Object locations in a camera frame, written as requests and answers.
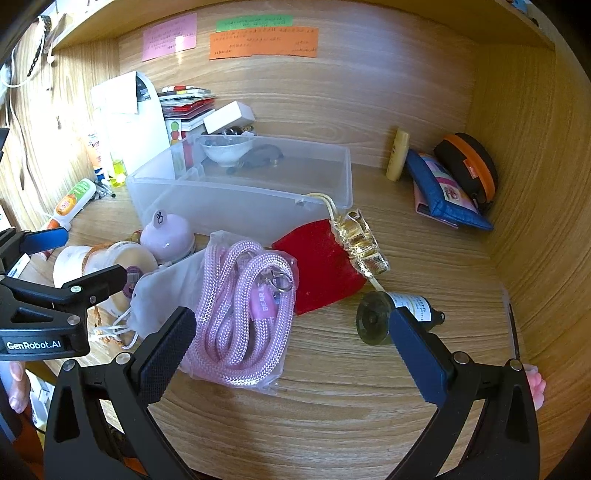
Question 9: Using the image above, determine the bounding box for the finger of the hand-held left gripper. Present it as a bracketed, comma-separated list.
[0, 264, 127, 330]
[0, 226, 70, 278]

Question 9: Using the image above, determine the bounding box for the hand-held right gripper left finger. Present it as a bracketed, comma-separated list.
[44, 306, 198, 480]

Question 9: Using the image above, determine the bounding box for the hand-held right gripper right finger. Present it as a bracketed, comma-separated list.
[385, 307, 541, 480]

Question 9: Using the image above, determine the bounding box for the small dark bottle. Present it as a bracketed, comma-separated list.
[355, 291, 446, 347]

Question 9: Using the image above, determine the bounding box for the pink rope lanyard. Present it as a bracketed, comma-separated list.
[178, 230, 300, 394]

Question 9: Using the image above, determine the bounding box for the red pouch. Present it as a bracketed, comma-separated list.
[271, 219, 370, 317]

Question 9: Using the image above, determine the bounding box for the clear plastic storage box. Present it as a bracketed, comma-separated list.
[126, 133, 354, 234]

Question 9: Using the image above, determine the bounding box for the wooden desktop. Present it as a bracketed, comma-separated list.
[28, 164, 532, 480]

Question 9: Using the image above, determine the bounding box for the person's left hand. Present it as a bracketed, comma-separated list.
[7, 361, 29, 414]

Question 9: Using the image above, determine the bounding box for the white orange glue bottle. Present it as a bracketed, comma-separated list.
[46, 179, 98, 230]

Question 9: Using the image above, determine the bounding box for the pink round case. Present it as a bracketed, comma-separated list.
[140, 210, 195, 260]

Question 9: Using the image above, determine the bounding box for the orange sunscreen tube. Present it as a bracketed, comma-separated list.
[83, 131, 108, 183]

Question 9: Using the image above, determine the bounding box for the pink soft object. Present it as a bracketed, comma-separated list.
[524, 364, 548, 411]

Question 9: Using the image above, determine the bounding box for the white paper box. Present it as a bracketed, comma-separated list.
[90, 71, 176, 178]

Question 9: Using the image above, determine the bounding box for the white printed paper sheet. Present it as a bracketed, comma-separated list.
[91, 74, 139, 114]

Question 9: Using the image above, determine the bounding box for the blue zip pouch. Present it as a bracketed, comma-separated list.
[405, 150, 494, 230]

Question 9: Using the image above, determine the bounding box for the white bowl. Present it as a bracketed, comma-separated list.
[199, 134, 256, 168]

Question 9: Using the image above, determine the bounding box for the stack of colourful card packs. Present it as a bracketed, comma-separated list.
[157, 84, 217, 171]

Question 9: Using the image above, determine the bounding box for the cream comb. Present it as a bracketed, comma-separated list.
[386, 129, 411, 183]

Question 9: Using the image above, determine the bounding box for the black orange zip case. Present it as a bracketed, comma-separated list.
[434, 133, 499, 215]

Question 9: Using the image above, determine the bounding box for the wooden shelf board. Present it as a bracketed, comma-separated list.
[51, 0, 557, 51]

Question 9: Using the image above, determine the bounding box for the small white box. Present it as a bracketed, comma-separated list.
[203, 100, 254, 134]

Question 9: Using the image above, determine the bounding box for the pink sticky note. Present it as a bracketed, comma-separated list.
[141, 13, 198, 62]

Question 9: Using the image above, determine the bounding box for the orange sticky note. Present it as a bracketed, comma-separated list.
[209, 26, 319, 61]

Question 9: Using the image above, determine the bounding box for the green sticky note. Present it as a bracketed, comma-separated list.
[215, 15, 295, 32]

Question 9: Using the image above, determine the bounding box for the gold ornament with cream cord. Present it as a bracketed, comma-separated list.
[302, 193, 392, 296]

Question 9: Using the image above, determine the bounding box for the white cable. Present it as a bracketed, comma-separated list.
[0, 28, 56, 90]

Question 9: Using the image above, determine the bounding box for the black bead chain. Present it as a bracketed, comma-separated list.
[28, 16, 51, 77]

